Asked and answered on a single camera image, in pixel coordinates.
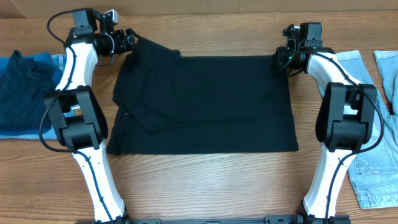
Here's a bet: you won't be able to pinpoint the black t-shirt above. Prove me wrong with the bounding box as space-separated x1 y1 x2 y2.
107 37 299 155

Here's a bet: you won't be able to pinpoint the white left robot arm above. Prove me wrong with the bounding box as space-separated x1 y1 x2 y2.
44 8 135 223

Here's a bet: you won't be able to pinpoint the light blue jeans, right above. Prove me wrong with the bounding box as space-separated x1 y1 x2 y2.
317 49 398 210

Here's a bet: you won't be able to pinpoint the folded light blue jeans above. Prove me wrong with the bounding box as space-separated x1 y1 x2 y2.
0 51 75 141

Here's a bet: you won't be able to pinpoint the folded dark blue shirt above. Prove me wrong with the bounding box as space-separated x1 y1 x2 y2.
0 49 63 131

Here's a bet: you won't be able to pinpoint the brown cardboard wall panel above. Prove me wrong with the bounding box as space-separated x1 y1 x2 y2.
1 0 397 18

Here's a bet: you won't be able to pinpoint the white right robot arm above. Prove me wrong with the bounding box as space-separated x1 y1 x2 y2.
264 22 384 224

